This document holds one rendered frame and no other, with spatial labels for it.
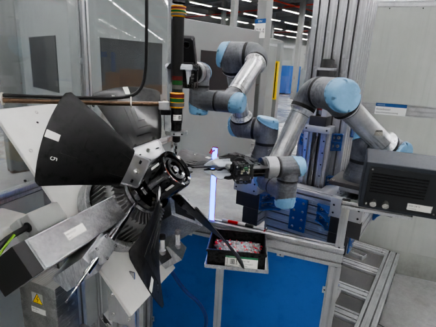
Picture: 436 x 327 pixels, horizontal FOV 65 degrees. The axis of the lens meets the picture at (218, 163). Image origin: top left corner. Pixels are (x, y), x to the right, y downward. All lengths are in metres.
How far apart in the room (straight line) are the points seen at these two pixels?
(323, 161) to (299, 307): 0.71
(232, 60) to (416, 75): 1.52
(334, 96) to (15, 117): 1.00
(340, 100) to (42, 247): 0.98
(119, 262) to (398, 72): 2.24
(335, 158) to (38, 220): 1.44
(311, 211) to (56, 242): 1.24
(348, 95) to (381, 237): 1.89
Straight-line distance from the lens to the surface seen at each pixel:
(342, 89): 1.25
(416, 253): 3.08
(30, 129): 1.16
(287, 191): 1.24
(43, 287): 1.23
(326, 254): 1.45
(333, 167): 1.88
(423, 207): 1.36
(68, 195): 1.09
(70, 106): 0.87
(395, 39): 2.75
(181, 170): 1.00
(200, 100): 1.29
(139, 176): 0.98
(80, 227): 0.91
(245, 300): 1.66
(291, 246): 1.45
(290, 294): 1.59
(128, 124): 1.10
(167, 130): 1.05
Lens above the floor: 1.51
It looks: 16 degrees down
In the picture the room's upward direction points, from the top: 3 degrees clockwise
